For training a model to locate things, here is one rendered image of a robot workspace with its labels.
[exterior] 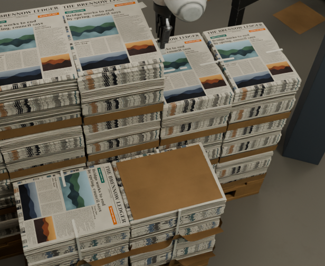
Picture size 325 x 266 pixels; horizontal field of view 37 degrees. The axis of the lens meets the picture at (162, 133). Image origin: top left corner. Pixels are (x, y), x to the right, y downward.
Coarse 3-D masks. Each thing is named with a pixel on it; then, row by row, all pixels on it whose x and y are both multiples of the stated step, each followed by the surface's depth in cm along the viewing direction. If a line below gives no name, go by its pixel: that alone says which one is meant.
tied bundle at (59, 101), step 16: (64, 80) 151; (0, 96) 148; (16, 96) 150; (32, 96) 152; (48, 96) 153; (64, 96) 155; (0, 112) 153; (16, 112) 155; (32, 112) 158; (48, 112) 160; (64, 112) 162; (80, 112) 164; (0, 128) 159; (16, 128) 161
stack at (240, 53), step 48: (192, 48) 198; (240, 48) 200; (192, 96) 181; (240, 96) 186; (288, 96) 196; (0, 144) 164; (48, 144) 171; (96, 144) 180; (240, 144) 212; (240, 192) 247
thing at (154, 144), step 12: (252, 120) 200; (264, 120) 203; (204, 132) 196; (216, 132) 198; (144, 144) 189; (156, 144) 192; (168, 144) 194; (276, 144) 223; (96, 156) 185; (108, 156) 188; (228, 156) 216; (240, 156) 219; (36, 168) 180; (48, 168) 182; (240, 180) 237; (252, 180) 241
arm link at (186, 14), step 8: (168, 0) 141; (176, 0) 138; (184, 0) 137; (192, 0) 137; (200, 0) 138; (176, 8) 139; (184, 8) 137; (192, 8) 137; (200, 8) 138; (176, 16) 143; (184, 16) 139; (192, 16) 140; (200, 16) 142
